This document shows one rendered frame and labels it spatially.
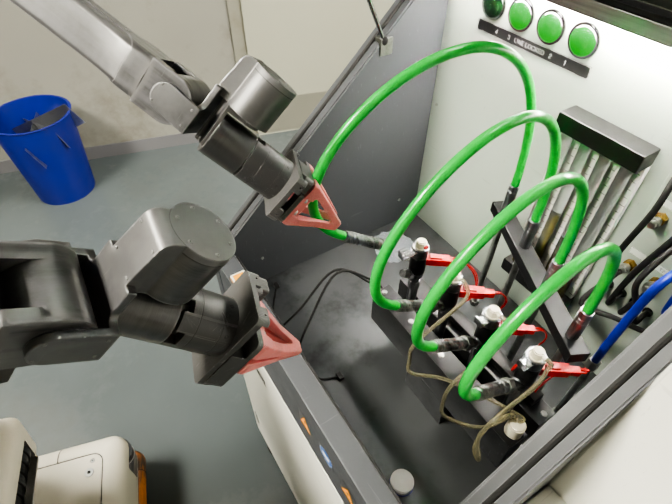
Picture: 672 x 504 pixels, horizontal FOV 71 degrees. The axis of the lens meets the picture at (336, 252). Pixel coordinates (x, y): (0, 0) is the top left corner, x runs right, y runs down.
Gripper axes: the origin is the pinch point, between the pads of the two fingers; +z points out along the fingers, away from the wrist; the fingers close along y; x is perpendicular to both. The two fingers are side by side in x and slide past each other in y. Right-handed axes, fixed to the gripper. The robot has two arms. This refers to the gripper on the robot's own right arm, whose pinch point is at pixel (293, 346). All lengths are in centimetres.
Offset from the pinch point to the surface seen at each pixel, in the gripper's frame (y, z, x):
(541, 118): 33.9, 14.7, 12.8
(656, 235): 35, 45, 7
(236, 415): -100, 73, 57
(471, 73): 34, 32, 48
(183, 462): -113, 58, 46
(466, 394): 8.0, 16.8, -8.0
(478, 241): 20.5, 9.3, 1.5
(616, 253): 29.3, 20.1, -3.5
